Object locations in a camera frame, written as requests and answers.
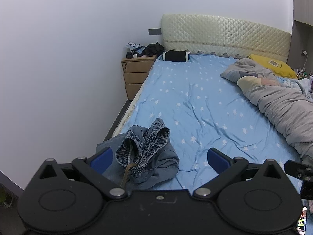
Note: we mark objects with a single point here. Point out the blue cloth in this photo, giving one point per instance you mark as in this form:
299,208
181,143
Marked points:
139,51

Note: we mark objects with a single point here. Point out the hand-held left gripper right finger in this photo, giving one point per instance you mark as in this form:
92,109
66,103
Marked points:
218,160

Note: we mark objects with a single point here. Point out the white card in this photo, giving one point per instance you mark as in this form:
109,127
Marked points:
273,63

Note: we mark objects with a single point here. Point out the grey duvet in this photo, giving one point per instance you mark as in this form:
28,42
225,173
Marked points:
281,107

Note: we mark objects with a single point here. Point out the light blue blanket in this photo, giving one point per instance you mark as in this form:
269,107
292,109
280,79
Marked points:
300,85

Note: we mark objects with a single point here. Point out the bed with blue star sheet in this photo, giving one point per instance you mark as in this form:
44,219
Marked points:
195,102

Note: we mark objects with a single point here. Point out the black garment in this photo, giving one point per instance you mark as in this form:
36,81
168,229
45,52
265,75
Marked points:
153,49

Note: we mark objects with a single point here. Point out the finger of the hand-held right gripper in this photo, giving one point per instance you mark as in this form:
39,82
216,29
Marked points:
297,169

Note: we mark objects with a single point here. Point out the blue and white packet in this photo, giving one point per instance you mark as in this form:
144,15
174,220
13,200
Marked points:
130,45

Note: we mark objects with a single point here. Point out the smartphone with lit screen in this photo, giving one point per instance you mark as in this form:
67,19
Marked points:
302,220

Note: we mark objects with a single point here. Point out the blue denim pants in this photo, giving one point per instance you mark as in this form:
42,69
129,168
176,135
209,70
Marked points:
159,161

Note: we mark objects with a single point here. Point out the yellow pillow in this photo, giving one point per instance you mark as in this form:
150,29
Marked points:
288,71

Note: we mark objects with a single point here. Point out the grey wall plate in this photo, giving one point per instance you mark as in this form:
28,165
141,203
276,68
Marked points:
154,31

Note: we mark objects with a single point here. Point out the cream quilted headboard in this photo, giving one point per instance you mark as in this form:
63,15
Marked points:
220,34

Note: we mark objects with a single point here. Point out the wooden nightstand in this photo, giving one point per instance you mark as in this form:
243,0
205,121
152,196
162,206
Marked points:
135,78

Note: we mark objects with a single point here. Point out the black bolster pillow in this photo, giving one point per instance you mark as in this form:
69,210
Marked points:
176,56

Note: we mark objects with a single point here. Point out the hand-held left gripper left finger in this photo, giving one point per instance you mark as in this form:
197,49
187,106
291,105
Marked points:
101,159

